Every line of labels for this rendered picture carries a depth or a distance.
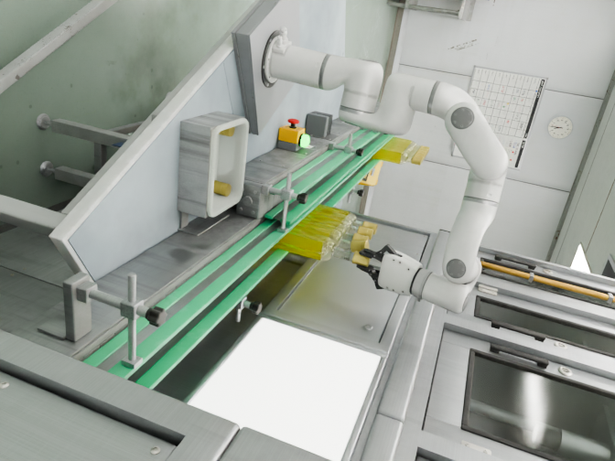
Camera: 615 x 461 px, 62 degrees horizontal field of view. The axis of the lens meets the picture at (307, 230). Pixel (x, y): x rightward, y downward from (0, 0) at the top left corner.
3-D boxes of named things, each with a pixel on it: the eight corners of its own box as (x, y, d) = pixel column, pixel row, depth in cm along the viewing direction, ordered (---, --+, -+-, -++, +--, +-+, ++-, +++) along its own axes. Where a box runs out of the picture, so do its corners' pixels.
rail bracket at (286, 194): (256, 226, 140) (298, 238, 137) (263, 167, 134) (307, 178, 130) (261, 222, 143) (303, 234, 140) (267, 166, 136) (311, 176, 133)
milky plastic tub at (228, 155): (178, 211, 125) (210, 220, 122) (181, 120, 116) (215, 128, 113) (213, 192, 140) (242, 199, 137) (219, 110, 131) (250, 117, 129)
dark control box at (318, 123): (303, 134, 199) (324, 137, 197) (306, 112, 196) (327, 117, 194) (310, 130, 207) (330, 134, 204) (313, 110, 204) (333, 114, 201)
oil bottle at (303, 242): (259, 243, 147) (329, 263, 142) (261, 226, 145) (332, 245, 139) (267, 237, 152) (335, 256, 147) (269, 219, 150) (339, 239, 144)
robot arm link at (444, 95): (435, 73, 124) (495, 86, 119) (441, 88, 137) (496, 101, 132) (416, 128, 126) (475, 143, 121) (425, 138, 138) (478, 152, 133)
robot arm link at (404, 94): (441, 82, 134) (423, 143, 138) (357, 63, 142) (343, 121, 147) (434, 79, 125) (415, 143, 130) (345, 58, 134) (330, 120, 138)
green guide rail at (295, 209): (264, 218, 144) (290, 225, 142) (264, 214, 143) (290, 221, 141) (389, 123, 298) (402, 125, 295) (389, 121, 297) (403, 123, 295)
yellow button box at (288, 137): (275, 146, 175) (296, 152, 173) (278, 125, 172) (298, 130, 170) (283, 143, 181) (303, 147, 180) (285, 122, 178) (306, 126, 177)
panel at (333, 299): (160, 435, 95) (333, 509, 86) (161, 423, 94) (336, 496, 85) (318, 253, 174) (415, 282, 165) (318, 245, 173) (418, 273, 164)
